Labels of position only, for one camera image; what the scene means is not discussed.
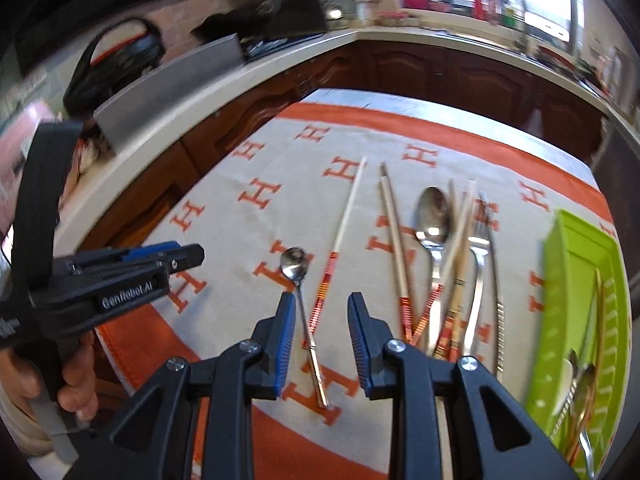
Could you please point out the green plastic tray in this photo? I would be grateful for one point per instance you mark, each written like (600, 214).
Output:
(565, 270)

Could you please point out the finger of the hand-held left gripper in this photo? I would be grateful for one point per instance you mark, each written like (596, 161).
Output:
(187, 256)
(150, 251)

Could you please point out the dark brown kitchen cabinets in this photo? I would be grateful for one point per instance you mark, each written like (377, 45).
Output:
(425, 75)

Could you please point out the metal fork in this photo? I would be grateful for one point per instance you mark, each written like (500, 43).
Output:
(477, 255)

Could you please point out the red bottle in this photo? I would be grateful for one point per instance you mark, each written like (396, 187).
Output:
(479, 0)

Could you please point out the stainless steel splash guard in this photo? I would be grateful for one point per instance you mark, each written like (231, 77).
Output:
(165, 90)

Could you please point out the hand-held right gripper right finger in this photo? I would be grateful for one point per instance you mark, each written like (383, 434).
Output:
(360, 345)

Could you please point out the person's left hand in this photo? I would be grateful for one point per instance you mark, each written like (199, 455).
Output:
(75, 390)

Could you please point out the black red bag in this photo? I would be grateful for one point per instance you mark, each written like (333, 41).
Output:
(115, 60)

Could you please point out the small metal spoon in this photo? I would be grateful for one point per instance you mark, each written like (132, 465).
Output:
(584, 380)
(292, 262)

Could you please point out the black wok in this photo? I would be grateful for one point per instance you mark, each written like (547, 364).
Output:
(212, 27)

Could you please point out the steel sink faucet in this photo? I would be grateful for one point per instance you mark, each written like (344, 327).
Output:
(522, 20)

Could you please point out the green bottle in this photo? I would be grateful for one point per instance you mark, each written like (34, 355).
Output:
(511, 16)

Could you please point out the orange grey printed blanket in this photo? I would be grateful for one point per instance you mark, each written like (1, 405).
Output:
(225, 240)

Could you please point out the pink bottle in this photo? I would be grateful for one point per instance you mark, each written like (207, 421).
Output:
(494, 5)

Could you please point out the large metal spoon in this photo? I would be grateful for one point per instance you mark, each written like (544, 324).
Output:
(434, 215)

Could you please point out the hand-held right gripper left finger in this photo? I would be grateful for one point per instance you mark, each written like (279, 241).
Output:
(282, 345)

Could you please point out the black gas stove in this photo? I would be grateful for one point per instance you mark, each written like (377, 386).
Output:
(280, 45)

